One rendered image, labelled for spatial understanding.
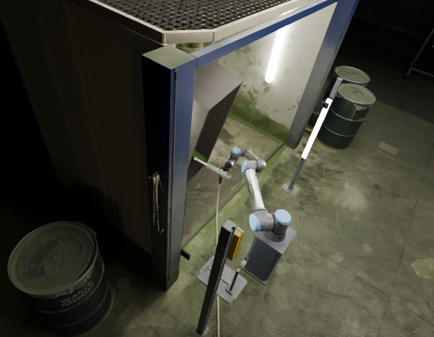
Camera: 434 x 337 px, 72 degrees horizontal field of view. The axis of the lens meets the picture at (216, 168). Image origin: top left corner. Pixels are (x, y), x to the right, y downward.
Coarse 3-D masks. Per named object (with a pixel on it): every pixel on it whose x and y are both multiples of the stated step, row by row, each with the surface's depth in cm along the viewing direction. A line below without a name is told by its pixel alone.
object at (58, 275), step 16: (64, 224) 227; (32, 240) 215; (48, 240) 217; (64, 240) 218; (80, 240) 220; (16, 256) 205; (32, 256) 207; (48, 256) 208; (64, 256) 210; (80, 256) 211; (16, 272) 198; (32, 272) 199; (48, 272) 201; (64, 272) 202; (80, 272) 203; (32, 288) 192; (48, 288) 193
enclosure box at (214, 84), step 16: (208, 64) 263; (208, 80) 249; (224, 80) 256; (240, 80) 263; (208, 96) 235; (224, 96) 243; (208, 112) 231; (224, 112) 298; (192, 128) 247; (208, 128) 322; (192, 144) 259; (208, 144) 336; (192, 160) 349; (192, 176) 335
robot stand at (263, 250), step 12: (288, 228) 279; (264, 240) 266; (288, 240) 270; (252, 252) 287; (264, 252) 275; (276, 252) 264; (252, 264) 298; (264, 264) 286; (276, 264) 304; (252, 276) 308; (264, 276) 297
